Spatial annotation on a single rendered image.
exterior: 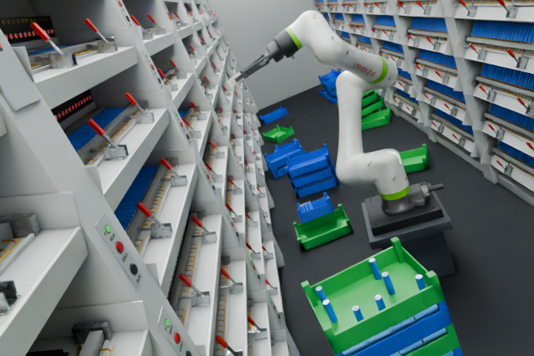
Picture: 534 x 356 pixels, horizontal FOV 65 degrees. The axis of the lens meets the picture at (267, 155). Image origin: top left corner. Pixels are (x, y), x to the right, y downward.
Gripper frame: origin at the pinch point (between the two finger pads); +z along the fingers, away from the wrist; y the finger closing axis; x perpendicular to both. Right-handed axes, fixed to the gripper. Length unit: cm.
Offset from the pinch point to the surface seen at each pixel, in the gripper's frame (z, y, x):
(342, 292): 4, -64, -57
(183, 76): 18.0, 13.4, 11.8
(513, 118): -88, 8, -83
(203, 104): 21.5, 30.1, -4.4
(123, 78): 21, -40, 24
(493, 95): -86, 13, -72
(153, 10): 14, 30, 40
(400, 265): -14, -62, -61
